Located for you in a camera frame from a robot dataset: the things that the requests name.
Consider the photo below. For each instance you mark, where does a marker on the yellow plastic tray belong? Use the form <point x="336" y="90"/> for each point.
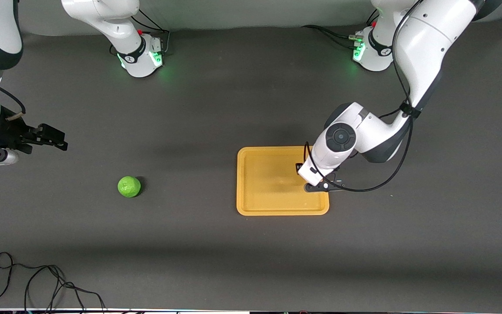
<point x="268" y="192"/>

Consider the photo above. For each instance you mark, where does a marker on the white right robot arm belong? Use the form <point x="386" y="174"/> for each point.
<point x="103" y="13"/>

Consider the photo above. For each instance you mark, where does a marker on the green ball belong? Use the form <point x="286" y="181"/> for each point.
<point x="129" y="186"/>

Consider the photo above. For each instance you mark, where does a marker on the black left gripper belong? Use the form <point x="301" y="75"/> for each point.
<point x="298" y="166"/>

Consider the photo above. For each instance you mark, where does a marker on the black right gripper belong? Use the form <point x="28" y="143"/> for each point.
<point x="8" y="133"/>

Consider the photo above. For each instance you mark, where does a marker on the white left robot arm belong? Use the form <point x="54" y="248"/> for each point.
<point x="429" y="35"/>

